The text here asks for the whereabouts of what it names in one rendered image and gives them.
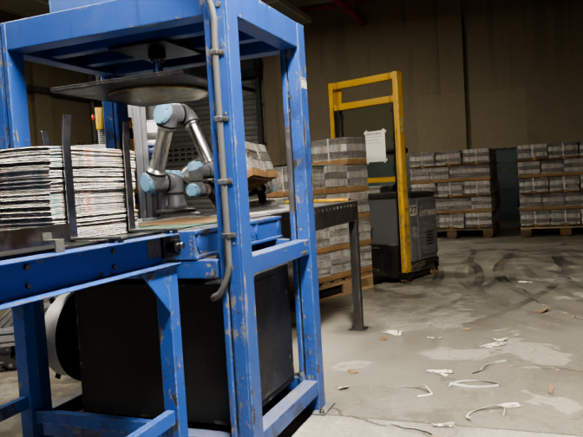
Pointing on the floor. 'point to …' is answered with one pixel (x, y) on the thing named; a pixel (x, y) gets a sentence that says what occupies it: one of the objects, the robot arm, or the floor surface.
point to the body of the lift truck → (429, 236)
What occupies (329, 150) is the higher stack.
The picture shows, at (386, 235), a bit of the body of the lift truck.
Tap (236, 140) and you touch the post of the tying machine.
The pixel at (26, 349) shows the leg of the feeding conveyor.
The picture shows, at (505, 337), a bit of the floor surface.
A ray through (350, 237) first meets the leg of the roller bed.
